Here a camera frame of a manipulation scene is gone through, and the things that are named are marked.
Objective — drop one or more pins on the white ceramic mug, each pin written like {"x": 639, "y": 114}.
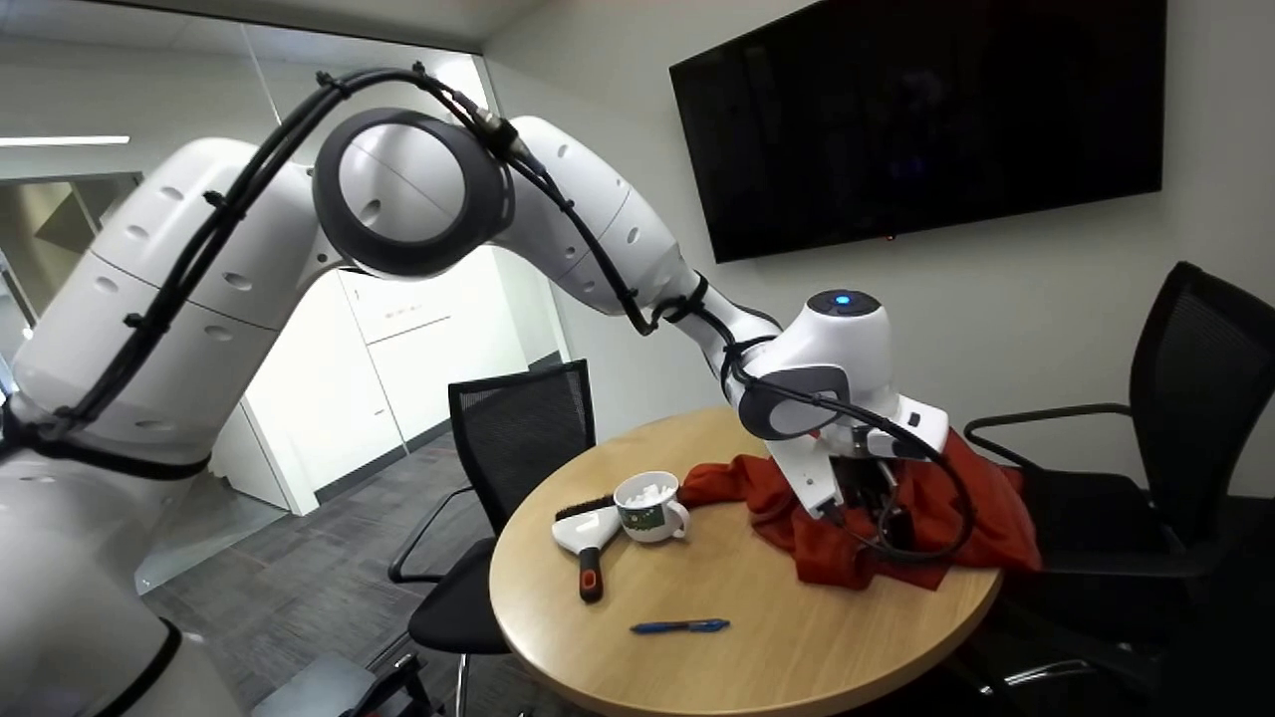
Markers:
{"x": 651, "y": 509}

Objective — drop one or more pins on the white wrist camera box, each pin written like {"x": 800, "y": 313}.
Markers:
{"x": 812, "y": 477}

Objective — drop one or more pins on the black wall television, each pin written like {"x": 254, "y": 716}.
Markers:
{"x": 889, "y": 118}

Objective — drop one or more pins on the round wooden table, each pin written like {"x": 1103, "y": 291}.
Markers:
{"x": 791, "y": 651}

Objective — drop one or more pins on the black right office chair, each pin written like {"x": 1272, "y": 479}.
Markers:
{"x": 1120, "y": 558}

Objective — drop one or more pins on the burgundy orange jacket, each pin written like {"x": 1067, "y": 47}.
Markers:
{"x": 971, "y": 515}

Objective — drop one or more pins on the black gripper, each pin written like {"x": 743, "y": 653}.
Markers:
{"x": 869, "y": 489}

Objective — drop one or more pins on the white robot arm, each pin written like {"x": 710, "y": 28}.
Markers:
{"x": 168, "y": 317}

